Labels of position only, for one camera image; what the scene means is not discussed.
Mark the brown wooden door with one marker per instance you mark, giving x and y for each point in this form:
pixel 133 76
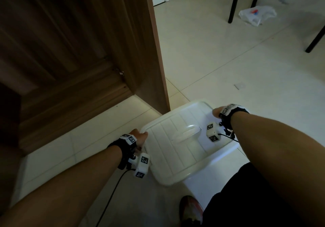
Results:
pixel 76 43

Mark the reddish brown slipper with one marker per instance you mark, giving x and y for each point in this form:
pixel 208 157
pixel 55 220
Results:
pixel 190 210

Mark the white plastic storage box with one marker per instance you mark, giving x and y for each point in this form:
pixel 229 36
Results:
pixel 172 153

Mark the metal door hinge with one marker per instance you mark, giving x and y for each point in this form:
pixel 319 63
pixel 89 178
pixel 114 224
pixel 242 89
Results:
pixel 119 71

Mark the black metal chair frame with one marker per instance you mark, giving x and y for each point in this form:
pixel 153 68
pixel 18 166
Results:
pixel 234 0

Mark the white plastic bag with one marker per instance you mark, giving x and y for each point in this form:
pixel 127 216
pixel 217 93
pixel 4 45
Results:
pixel 256 14

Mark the black shorts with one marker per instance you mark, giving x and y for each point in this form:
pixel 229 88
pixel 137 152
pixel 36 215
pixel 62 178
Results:
pixel 248 201

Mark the black metal furniture leg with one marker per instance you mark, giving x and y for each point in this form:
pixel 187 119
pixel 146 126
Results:
pixel 316 38

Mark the person's left forearm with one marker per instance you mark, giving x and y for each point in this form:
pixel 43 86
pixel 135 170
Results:
pixel 63 191

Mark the person's right fingers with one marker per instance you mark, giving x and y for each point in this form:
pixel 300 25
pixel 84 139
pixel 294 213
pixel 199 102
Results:
pixel 217 112

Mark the person's left hand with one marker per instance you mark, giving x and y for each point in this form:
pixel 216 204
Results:
pixel 127 145

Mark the person's left fingers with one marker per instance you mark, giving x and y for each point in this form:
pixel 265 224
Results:
pixel 141 137

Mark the person's right forearm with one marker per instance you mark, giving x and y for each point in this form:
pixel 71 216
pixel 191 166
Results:
pixel 279 153

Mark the white marker cube wrist tracker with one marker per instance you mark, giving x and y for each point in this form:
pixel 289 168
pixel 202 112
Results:
pixel 213 132
pixel 142 165

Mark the person's right hand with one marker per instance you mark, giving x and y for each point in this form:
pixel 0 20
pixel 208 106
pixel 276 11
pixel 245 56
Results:
pixel 232 110

